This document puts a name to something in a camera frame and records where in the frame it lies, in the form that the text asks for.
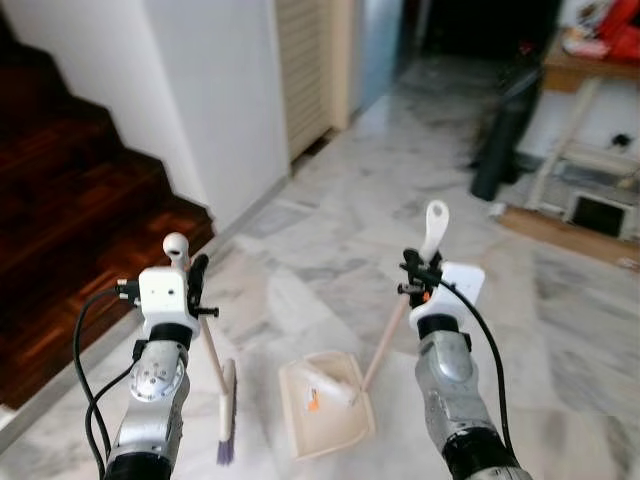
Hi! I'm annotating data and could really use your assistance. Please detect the beige broom with purple bristles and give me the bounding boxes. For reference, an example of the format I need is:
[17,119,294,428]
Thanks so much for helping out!
[162,232,240,467]

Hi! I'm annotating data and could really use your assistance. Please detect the beige long-handled dustpan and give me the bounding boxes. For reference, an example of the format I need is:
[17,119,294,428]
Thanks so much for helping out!
[277,199,452,462]

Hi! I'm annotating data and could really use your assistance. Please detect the dark wooden stairs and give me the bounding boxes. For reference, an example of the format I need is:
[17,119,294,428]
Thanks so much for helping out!
[0,15,217,413]

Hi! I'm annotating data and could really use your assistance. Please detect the tall black bag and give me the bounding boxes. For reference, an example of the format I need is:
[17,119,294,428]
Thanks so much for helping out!
[469,64,538,203]

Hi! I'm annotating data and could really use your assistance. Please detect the long wooden board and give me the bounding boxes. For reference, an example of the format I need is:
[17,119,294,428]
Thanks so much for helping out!
[494,204,640,273]

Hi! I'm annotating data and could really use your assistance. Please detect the small dark framed panel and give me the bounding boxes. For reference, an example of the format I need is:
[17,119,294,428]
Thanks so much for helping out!
[568,194,627,240]

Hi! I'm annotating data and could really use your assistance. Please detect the beige louvered door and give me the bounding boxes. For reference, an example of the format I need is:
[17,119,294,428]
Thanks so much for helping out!
[274,0,353,163]

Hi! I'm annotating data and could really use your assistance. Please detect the white sewing machine table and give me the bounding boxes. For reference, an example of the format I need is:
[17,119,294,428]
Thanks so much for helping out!
[505,38,640,226]

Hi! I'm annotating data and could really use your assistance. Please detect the red plastic bag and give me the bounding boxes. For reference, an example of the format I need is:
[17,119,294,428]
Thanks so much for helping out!
[560,0,640,63]

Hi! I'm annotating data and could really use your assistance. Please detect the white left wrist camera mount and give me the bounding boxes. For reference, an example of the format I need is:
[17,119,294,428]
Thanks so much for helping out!
[137,265,202,338]

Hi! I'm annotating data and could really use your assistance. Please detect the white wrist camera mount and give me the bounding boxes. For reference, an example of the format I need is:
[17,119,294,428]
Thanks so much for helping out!
[424,261,487,323]
[137,265,202,338]

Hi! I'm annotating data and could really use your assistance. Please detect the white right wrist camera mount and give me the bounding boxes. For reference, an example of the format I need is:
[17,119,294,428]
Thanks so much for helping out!
[424,261,487,323]

